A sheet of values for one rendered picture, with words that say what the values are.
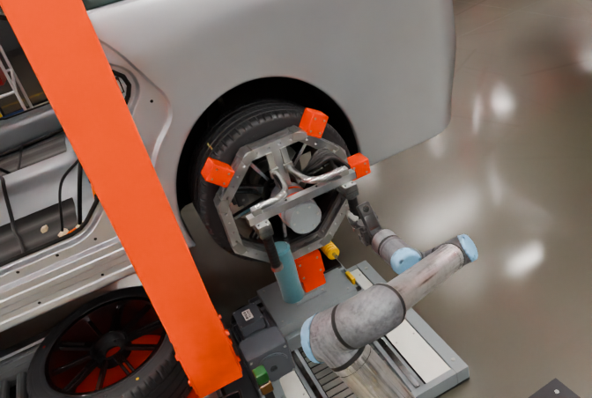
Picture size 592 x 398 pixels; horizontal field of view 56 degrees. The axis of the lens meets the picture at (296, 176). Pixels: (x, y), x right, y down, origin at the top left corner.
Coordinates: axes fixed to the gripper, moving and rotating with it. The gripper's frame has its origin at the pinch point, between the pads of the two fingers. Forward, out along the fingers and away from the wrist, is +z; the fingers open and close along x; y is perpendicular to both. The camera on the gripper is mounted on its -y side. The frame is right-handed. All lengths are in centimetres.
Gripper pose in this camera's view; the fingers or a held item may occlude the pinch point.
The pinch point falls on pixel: (352, 209)
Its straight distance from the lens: 204.7
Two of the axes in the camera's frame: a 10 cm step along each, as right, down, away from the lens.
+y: 2.3, 8.3, 5.1
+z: -4.0, -3.9, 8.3
